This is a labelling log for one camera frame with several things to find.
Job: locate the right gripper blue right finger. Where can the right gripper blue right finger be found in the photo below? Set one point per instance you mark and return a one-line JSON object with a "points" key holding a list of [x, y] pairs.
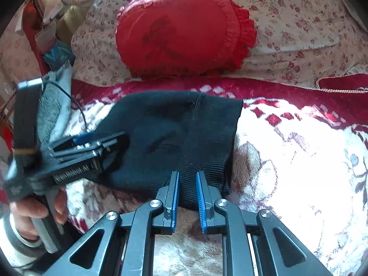
{"points": [[211, 221]]}

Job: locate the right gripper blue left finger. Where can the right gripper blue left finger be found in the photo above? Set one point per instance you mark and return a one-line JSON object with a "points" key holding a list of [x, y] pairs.
{"points": [[166, 206]]}

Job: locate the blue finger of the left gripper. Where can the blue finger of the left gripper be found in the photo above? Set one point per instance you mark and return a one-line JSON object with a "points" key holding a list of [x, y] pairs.
{"points": [[81, 139]]}

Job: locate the black knit pants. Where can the black knit pants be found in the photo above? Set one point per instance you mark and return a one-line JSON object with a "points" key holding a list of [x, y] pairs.
{"points": [[186, 132]]}

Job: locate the person's left hand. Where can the person's left hand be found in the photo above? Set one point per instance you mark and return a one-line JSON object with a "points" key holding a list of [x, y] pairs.
{"points": [[24, 210]]}

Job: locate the grey white fleece blanket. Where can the grey white fleece blanket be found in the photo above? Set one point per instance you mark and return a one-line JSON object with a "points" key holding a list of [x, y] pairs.
{"points": [[55, 106]]}

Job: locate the teal patterned bag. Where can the teal patterned bag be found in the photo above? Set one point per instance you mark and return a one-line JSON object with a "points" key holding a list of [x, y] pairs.
{"points": [[59, 55]]}

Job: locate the red white floral fleece blanket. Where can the red white floral fleece blanket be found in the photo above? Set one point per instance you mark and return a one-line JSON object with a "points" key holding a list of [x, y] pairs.
{"points": [[301, 153]]}

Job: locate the red ruffled round pillow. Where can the red ruffled round pillow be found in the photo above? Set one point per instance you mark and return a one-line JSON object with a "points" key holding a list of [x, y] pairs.
{"points": [[183, 38]]}

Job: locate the floral beige quilt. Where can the floral beige quilt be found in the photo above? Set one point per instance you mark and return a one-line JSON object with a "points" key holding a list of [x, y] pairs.
{"points": [[298, 42]]}

